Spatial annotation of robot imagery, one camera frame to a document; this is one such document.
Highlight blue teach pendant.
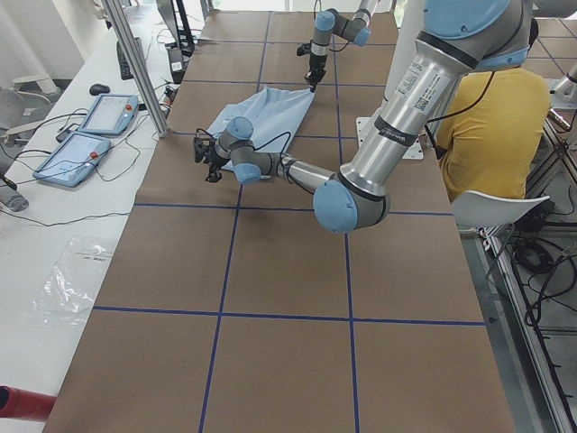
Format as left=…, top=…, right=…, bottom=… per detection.
left=32, top=132, right=112, bottom=188
left=78, top=94, right=139, bottom=136

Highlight white chair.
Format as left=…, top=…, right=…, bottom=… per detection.
left=451, top=190, right=550, bottom=237

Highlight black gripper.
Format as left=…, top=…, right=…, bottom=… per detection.
left=205, top=144, right=230, bottom=183
left=305, top=52, right=327, bottom=93

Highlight brown paper table cover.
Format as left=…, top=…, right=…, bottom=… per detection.
left=45, top=12, right=515, bottom=432

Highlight red cylinder object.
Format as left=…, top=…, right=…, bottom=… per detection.
left=0, top=385, right=56, bottom=422

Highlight light blue button-up shirt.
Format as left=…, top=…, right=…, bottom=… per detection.
left=207, top=88, right=315, bottom=152

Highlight near blue teach pendant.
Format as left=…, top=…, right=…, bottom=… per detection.
left=32, top=132, right=112, bottom=188

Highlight black power adapter box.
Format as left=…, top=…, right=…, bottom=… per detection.
left=167, top=47, right=187, bottom=84

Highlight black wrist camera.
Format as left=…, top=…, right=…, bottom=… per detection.
left=193, top=128, right=215, bottom=163
left=297, top=41, right=312, bottom=57

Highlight clear plastic bag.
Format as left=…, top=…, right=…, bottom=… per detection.
left=23, top=236, right=117, bottom=328

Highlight black keyboard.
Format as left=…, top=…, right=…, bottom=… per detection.
left=116, top=37, right=144, bottom=80

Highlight grey aluminium profile post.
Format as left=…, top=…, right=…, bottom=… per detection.
left=101, top=0, right=168, bottom=138

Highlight person in yellow shirt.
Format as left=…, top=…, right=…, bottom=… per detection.
left=435, top=17, right=552, bottom=202

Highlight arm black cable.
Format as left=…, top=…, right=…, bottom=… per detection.
left=313, top=0, right=362, bottom=55
left=250, top=131, right=298, bottom=180

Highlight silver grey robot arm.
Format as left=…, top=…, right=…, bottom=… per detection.
left=193, top=1, right=533, bottom=233
left=297, top=0, right=380, bottom=93

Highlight black computer mouse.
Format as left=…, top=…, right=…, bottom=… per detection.
left=88, top=83, right=111, bottom=96

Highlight far blue teach pendant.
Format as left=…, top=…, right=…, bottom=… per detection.
left=78, top=94, right=139, bottom=136

